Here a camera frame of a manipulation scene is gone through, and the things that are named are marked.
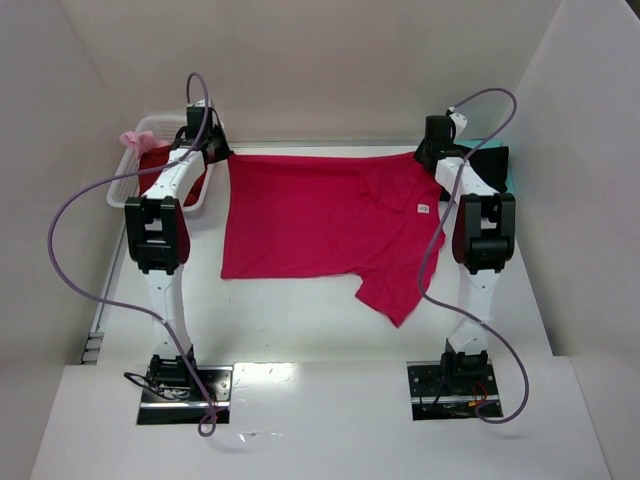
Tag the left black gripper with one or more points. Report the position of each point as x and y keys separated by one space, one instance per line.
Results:
x=218 y=148

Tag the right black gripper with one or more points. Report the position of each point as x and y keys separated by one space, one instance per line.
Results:
x=423 y=153

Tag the magenta t shirt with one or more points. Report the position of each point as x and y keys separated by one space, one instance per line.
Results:
x=303 y=217

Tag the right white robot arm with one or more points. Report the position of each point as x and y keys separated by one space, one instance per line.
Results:
x=483 y=241

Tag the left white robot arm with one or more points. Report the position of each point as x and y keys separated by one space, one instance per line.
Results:
x=159 y=244

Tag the teal folded t shirt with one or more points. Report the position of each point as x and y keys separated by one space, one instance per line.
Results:
x=510 y=185

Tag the black folded t shirt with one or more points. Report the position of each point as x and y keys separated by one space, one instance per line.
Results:
x=469 y=183

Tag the light pink t shirt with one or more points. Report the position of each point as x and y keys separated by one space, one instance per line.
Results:
x=141 y=142

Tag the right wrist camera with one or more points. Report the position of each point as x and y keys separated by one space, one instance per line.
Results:
x=459 y=121

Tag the metal table edge bracket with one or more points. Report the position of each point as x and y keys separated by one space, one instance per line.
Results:
x=92 y=348

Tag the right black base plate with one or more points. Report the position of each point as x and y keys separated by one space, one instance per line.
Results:
x=433 y=398

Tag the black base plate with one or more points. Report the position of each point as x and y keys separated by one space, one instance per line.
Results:
x=160 y=405
x=433 y=398

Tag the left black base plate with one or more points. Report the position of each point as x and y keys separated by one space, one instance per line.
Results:
x=160 y=405

